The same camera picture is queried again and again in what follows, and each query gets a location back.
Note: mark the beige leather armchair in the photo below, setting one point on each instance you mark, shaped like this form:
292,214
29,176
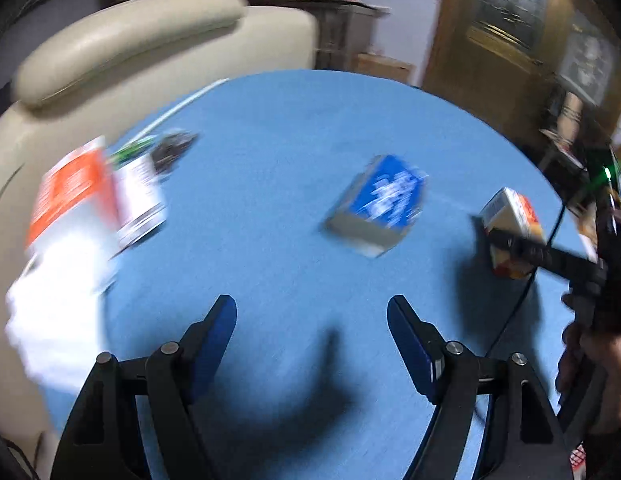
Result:
115,55

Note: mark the orange tissue pack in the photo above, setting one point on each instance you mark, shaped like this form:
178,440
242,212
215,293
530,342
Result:
73,190

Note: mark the blue cardboard box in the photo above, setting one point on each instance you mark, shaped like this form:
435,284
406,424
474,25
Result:
385,200

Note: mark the green snack packet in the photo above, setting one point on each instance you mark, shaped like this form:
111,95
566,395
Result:
133,150

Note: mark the brown cardboard box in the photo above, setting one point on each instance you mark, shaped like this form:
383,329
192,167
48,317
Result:
383,67

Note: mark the dark snack packet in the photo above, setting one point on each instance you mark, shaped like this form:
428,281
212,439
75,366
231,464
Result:
173,150

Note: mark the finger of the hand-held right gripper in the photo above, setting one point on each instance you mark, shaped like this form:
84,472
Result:
535,252

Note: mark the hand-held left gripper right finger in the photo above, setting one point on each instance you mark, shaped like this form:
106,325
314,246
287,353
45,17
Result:
410,345

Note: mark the white tissue sheet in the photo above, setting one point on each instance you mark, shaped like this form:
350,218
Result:
60,310

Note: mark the red mesh basket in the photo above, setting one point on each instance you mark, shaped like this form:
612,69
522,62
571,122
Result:
579,462

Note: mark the white thin stick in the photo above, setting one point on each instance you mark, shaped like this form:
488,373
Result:
180,107

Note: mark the wooden slatted cabinet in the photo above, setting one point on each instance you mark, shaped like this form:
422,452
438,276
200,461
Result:
340,30

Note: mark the orange and white carton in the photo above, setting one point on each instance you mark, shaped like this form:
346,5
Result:
515,215

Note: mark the white label snack packet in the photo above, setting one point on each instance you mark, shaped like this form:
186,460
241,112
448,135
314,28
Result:
140,200

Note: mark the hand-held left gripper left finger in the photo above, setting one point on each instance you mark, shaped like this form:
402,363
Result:
218,340

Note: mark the wooden double door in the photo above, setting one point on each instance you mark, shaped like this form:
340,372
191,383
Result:
505,20

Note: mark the person's right hand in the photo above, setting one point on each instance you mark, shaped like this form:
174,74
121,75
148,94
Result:
615,385

